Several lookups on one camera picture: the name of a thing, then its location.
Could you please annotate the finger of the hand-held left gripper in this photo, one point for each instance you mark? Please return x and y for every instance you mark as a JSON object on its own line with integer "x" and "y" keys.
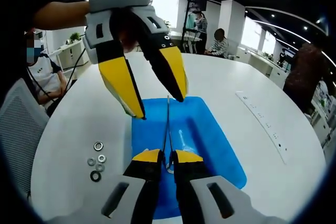
{"x": 118, "y": 77}
{"x": 168, "y": 61}

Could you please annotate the white round table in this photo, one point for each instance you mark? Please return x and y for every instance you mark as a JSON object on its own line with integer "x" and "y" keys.
{"x": 236, "y": 77}

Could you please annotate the person's body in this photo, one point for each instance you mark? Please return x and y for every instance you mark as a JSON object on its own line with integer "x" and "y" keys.
{"x": 23, "y": 6}

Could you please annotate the white table socket strip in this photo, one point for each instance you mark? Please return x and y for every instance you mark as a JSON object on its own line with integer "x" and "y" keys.
{"x": 262, "y": 121}

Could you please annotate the green potted plant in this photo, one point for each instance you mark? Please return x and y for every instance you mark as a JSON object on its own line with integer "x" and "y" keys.
{"x": 75, "y": 36}

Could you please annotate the blue plastic container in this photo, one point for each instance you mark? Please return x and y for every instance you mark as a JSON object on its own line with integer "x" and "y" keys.
{"x": 204, "y": 140}

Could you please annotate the grey mesh office chair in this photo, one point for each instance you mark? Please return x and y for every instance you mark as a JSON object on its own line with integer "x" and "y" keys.
{"x": 18, "y": 129}

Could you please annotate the silver metal washer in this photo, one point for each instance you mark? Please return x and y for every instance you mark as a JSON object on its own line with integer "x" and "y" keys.
{"x": 100, "y": 170}
{"x": 98, "y": 143}
{"x": 102, "y": 155}
{"x": 88, "y": 161}

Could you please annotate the black metal washer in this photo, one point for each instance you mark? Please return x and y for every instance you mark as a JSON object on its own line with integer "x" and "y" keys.
{"x": 92, "y": 176}

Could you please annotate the thin metal tweezers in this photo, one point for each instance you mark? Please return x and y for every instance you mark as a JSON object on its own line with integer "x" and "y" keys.
{"x": 168, "y": 108}

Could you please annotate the person's left forearm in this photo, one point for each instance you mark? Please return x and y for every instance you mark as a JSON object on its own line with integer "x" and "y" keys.
{"x": 63, "y": 15}

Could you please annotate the white office desk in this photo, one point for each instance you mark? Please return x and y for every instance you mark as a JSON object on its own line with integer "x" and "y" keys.
{"x": 262, "y": 64}

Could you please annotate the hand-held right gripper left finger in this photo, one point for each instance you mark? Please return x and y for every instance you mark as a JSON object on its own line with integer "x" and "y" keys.
{"x": 141, "y": 182}

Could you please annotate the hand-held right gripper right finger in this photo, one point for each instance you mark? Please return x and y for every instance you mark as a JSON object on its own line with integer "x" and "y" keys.
{"x": 194, "y": 182}

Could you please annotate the white low cabinet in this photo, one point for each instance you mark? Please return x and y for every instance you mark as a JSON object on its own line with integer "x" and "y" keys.
{"x": 71, "y": 53}

